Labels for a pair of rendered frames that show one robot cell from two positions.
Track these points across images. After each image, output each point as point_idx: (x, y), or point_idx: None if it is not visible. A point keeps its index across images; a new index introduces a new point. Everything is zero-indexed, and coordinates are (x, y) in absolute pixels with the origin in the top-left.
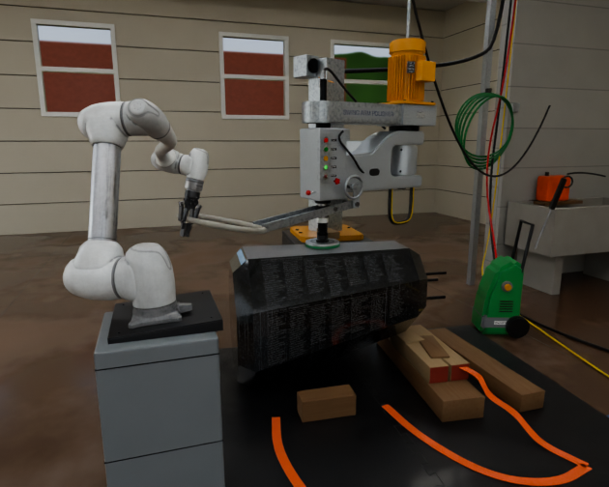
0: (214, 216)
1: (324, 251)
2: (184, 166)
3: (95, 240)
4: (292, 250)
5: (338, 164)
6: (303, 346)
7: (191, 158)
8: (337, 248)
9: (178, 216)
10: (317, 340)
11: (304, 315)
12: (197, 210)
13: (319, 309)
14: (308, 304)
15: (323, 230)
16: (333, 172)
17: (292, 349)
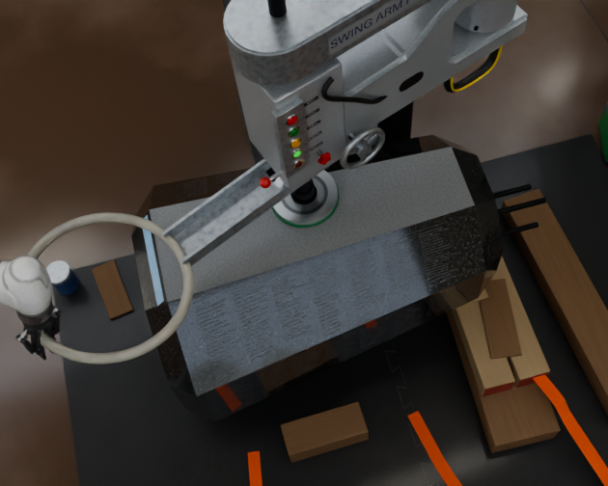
0: (82, 222)
1: (308, 241)
2: (3, 303)
3: None
4: (247, 237)
5: (326, 125)
6: (283, 384)
7: (13, 296)
8: (334, 218)
9: (24, 346)
10: (305, 373)
11: (279, 367)
12: (55, 320)
13: (305, 355)
14: (286, 359)
15: (303, 189)
16: (317, 141)
17: (266, 391)
